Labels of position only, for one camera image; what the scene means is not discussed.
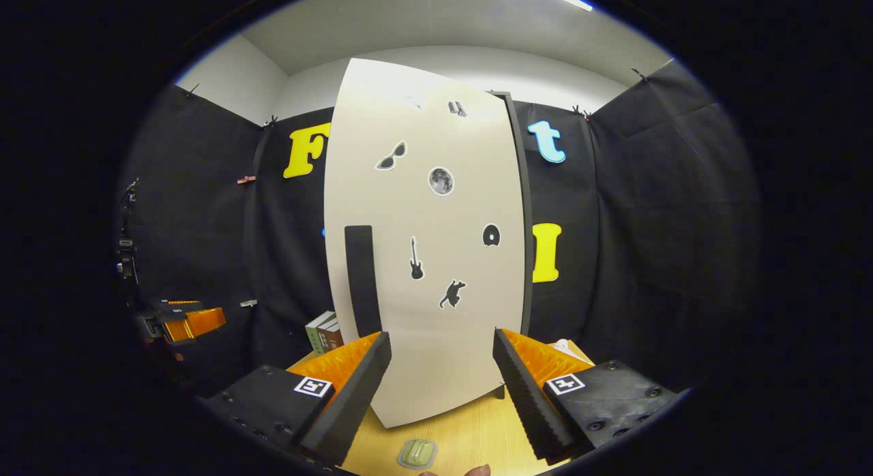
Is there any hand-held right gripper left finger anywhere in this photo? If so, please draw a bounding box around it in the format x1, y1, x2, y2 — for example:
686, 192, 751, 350
205, 331, 393, 466

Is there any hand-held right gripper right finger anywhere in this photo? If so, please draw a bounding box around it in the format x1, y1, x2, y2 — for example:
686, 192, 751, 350
492, 327, 683, 463

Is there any dark grey cabinet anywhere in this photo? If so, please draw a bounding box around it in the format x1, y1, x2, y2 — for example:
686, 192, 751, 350
490, 91, 536, 400

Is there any beige cabinet door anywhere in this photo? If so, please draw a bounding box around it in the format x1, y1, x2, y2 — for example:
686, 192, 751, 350
323, 58, 527, 429

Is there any white green plastic toy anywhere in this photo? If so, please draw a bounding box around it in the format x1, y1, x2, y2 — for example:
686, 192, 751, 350
546, 338, 594, 365

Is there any green hardcover book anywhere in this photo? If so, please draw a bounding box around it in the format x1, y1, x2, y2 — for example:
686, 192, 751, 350
305, 311, 331, 354

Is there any black backdrop cloth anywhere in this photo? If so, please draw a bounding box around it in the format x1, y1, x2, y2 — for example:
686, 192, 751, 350
116, 60, 761, 402

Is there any black camera stand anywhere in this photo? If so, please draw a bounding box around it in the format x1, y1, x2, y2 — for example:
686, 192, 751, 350
115, 178, 141, 286

